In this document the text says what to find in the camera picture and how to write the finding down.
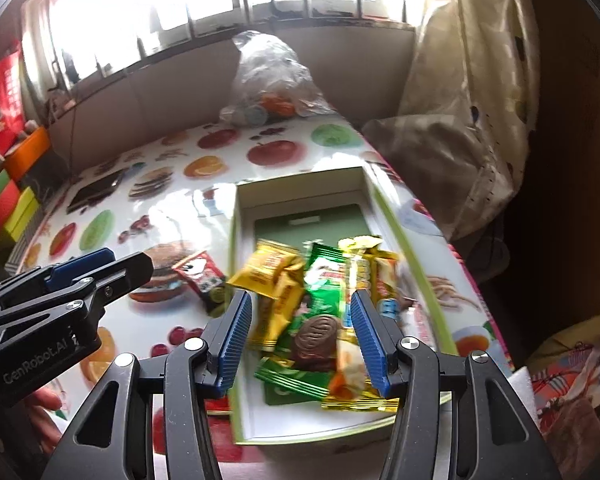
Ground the yellow peanut crisp packet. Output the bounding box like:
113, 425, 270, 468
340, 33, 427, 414
227, 240, 304, 299
248, 270, 304, 352

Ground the green and white cardboard box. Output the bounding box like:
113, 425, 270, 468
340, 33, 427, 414
230, 165, 455, 445

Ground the green Milo wafer packet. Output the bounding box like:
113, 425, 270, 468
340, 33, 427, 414
254, 243, 346, 402

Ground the long yellow rice snack bar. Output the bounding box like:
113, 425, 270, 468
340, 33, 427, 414
322, 235, 399, 413

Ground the person's left hand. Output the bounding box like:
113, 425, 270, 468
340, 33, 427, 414
23, 387, 62, 454

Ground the red black square snack packet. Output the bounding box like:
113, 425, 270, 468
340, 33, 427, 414
172, 250, 226, 318

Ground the black smartphone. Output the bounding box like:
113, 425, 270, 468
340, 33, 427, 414
66, 167, 129, 214

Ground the green red yellow boxes stack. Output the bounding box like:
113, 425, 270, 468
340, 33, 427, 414
0, 170, 40, 249

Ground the orange box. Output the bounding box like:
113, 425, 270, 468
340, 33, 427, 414
3, 127, 52, 182

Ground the red snack bag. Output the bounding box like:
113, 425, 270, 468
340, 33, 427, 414
0, 42, 26, 155

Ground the clear plastic bag with items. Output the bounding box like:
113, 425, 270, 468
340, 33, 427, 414
219, 30, 336, 128

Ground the beige dotted curtain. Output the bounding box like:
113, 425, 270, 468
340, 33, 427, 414
362, 0, 541, 281

